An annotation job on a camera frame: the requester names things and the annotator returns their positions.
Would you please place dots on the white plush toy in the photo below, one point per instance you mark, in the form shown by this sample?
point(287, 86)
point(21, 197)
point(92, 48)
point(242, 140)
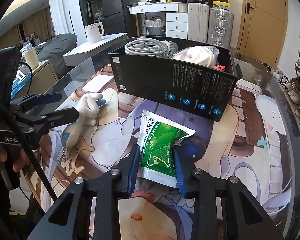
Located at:
point(88, 108)

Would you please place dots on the anime print table mat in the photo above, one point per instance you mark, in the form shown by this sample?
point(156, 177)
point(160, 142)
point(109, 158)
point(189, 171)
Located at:
point(239, 178)

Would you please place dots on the wooden door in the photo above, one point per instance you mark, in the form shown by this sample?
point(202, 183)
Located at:
point(263, 30)

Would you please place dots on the white side table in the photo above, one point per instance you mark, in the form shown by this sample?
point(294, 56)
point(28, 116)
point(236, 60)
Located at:
point(86, 50)

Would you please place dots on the woven storage basket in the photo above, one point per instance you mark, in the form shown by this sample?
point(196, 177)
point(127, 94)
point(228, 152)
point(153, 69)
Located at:
point(155, 26)

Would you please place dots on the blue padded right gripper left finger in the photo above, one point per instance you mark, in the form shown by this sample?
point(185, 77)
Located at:
point(134, 162)

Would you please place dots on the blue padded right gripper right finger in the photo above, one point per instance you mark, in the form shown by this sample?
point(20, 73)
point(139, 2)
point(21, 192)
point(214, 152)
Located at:
point(182, 170)

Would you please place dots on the white drawer desk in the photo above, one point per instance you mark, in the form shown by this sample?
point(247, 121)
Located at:
point(175, 15)

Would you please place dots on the red balloon glue bag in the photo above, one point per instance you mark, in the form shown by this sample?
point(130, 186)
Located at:
point(219, 67)

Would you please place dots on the dark grey beanbag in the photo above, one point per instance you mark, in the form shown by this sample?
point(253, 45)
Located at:
point(54, 49)

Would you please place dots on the white suitcase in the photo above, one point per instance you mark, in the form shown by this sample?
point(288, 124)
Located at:
point(198, 21)

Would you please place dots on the person's left hand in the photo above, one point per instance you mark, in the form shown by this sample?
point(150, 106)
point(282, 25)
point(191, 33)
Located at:
point(20, 163)

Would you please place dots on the white electric kettle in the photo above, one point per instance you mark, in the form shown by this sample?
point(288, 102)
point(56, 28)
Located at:
point(94, 32)

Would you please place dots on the green packet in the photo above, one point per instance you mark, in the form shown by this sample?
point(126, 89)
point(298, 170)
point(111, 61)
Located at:
point(156, 139)

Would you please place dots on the silver suitcase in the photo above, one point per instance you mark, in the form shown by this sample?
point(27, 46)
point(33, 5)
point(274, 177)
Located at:
point(220, 27)

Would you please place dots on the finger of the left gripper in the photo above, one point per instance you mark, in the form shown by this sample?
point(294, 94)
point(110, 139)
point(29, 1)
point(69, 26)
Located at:
point(34, 100)
point(50, 120)

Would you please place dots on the bagged white cloth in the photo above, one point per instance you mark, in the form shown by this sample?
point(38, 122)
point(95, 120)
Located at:
point(202, 55)

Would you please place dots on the black cardboard storage box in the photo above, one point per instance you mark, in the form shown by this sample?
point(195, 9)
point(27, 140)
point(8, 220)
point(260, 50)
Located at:
point(186, 86)

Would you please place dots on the black refrigerator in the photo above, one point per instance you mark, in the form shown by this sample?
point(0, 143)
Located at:
point(117, 18)

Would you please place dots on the black glass cabinet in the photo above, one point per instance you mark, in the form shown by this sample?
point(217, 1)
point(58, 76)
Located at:
point(91, 11)

